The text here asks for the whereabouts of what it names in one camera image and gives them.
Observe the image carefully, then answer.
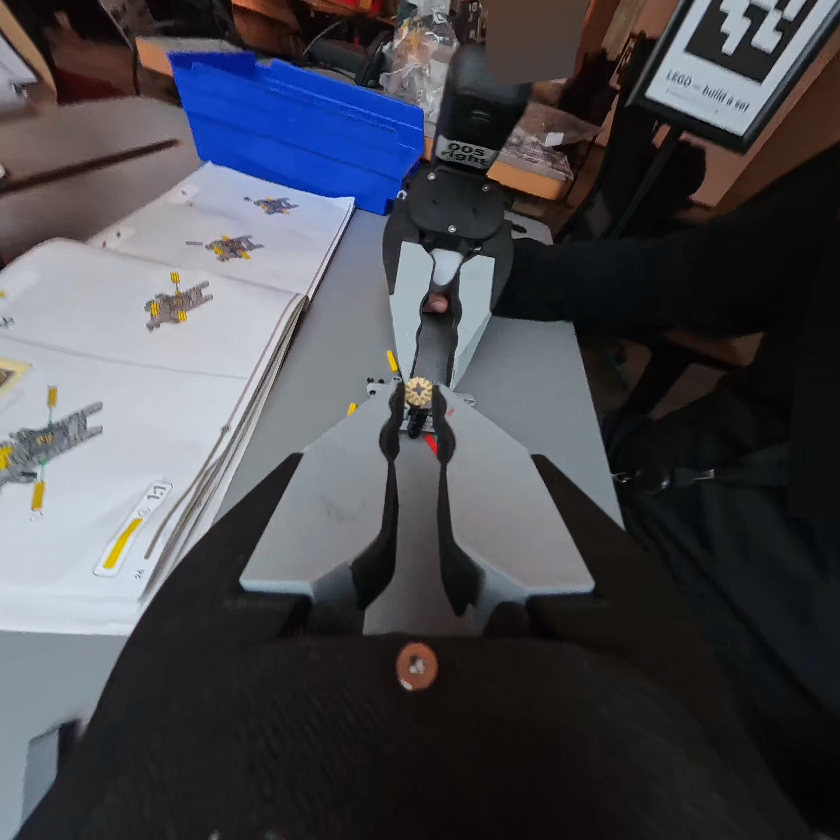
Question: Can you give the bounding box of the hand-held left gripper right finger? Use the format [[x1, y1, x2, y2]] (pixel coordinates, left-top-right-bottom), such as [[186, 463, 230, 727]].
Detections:
[[430, 384, 595, 616]]

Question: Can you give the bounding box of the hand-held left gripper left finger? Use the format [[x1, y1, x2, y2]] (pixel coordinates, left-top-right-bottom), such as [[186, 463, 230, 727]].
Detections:
[[239, 384, 404, 610]]

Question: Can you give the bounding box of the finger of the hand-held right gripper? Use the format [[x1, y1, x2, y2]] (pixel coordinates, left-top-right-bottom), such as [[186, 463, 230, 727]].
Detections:
[[387, 240, 435, 395], [448, 252, 496, 389]]

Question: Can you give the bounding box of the grey lego assembly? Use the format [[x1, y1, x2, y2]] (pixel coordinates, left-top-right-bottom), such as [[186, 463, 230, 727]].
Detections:
[[346, 375, 477, 439]]

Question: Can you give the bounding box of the person's right forearm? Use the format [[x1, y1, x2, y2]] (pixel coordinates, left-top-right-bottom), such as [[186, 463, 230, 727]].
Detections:
[[492, 147, 840, 342]]

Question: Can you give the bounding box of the brown cardboard box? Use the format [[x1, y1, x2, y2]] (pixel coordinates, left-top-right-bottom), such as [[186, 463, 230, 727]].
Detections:
[[489, 161, 572, 201]]

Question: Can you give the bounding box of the clear plastic bag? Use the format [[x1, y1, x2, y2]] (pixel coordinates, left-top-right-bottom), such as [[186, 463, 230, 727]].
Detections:
[[505, 105, 601, 181], [381, 7, 460, 122]]

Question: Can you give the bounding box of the blue plastic bin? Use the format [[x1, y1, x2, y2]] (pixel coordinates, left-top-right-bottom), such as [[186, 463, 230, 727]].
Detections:
[[167, 49, 426, 216]]

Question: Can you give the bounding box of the white instruction booklet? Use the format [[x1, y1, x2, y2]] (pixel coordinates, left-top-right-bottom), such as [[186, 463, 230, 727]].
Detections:
[[0, 161, 357, 636]]

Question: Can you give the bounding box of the black sign stand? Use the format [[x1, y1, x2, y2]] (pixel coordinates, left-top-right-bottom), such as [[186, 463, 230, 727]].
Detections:
[[607, 125, 685, 240]]

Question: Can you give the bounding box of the black framed sign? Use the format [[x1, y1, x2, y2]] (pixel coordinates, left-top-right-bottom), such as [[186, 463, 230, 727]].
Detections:
[[623, 0, 840, 155]]

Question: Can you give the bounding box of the dark rod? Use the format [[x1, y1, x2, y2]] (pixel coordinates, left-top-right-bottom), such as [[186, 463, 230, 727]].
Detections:
[[0, 139, 179, 196]]

